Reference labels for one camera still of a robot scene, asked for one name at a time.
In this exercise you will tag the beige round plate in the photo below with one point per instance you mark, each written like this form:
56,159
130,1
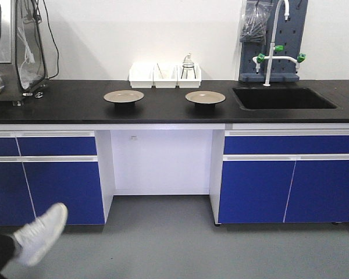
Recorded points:
124,98
205,99

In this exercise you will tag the middle white plastic bin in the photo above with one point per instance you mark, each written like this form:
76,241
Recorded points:
170,73

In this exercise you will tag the white plastic bin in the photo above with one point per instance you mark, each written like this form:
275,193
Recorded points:
189,83
170,73
141,75

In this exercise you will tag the right white plastic bin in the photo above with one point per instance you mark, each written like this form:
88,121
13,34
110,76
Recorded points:
189,83

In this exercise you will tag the left white plastic bin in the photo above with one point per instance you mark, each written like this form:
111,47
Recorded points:
141,75

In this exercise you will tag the glass alcohol lamp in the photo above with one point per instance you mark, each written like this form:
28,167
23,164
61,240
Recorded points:
188,63

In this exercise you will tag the black lab sink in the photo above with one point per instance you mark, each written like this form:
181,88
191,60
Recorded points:
281,98

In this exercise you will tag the blue pegboard drying rack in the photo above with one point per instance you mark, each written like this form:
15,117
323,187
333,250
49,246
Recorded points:
289,35

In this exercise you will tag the white gooseneck lab faucet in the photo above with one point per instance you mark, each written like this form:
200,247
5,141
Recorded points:
273,47

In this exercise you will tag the right blue cabinet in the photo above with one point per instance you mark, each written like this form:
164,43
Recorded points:
280,173

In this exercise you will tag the blue cabinet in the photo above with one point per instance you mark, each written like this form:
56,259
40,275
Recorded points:
280,173
40,166

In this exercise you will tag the left blue cabinet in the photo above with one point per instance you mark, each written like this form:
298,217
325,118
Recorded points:
40,166

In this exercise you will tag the plastic bag of pegs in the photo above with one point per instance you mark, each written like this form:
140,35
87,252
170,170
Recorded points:
255,21

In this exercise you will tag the white sneaker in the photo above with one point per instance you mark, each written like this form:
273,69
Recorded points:
35,239

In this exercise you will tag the stainless steel lab machine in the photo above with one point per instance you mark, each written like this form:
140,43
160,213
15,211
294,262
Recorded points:
23,70

